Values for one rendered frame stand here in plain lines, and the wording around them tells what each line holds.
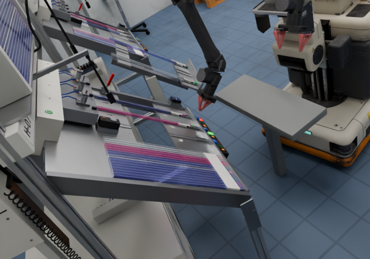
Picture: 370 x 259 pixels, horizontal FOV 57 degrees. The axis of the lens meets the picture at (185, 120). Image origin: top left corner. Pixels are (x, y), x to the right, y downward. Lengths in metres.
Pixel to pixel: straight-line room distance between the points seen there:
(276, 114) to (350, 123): 0.53
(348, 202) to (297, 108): 0.65
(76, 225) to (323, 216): 1.41
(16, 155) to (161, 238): 0.74
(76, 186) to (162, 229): 0.54
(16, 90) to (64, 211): 0.35
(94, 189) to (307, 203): 1.40
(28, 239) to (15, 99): 0.42
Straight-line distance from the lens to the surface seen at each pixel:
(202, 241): 2.11
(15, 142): 0.88
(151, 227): 1.48
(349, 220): 2.07
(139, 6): 5.42
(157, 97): 2.04
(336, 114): 2.22
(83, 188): 1.02
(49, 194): 0.97
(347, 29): 2.05
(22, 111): 0.91
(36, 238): 1.14
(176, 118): 1.64
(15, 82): 0.96
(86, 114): 1.25
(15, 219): 1.08
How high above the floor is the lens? 1.73
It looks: 36 degrees down
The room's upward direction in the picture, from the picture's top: 23 degrees counter-clockwise
